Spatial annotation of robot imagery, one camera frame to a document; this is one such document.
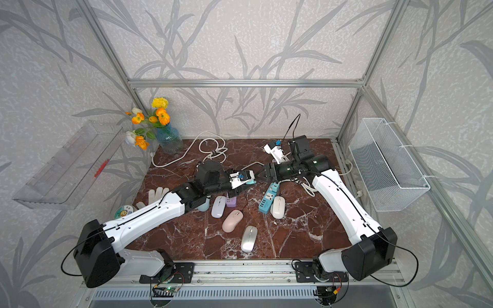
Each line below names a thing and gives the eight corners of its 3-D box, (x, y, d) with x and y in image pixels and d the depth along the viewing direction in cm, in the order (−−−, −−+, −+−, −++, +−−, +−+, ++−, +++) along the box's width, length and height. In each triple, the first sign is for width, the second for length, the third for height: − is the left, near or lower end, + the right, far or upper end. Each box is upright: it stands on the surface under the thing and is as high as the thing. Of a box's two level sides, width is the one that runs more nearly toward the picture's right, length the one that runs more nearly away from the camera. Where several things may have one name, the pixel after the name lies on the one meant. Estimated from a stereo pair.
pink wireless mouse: (218, 227, 87) (217, 225, 85) (234, 208, 93) (234, 206, 91) (229, 236, 85) (229, 234, 83) (245, 216, 91) (245, 214, 89)
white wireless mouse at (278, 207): (269, 217, 90) (269, 214, 88) (272, 197, 97) (273, 194, 94) (283, 220, 89) (283, 217, 87) (285, 200, 96) (286, 197, 94)
